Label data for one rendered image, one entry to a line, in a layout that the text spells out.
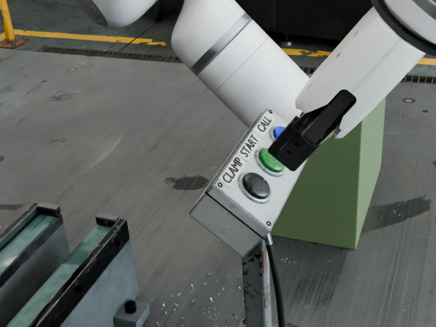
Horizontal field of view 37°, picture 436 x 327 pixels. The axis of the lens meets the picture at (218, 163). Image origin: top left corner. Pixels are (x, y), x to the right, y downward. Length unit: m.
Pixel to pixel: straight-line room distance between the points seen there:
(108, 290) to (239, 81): 0.35
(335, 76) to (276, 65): 0.46
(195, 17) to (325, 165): 0.28
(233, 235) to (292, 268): 0.33
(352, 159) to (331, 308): 0.20
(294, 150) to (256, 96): 0.38
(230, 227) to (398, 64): 0.23
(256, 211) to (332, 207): 0.35
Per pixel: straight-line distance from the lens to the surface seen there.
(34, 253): 0.87
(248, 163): 0.65
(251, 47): 0.95
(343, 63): 0.49
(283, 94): 0.95
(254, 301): 0.77
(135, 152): 1.26
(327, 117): 0.51
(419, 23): 0.48
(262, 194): 0.62
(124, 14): 0.96
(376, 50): 0.49
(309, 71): 3.68
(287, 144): 0.57
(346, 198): 0.93
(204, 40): 0.94
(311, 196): 0.95
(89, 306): 0.81
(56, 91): 1.59
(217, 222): 0.62
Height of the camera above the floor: 1.41
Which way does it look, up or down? 30 degrees down
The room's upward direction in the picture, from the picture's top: 4 degrees counter-clockwise
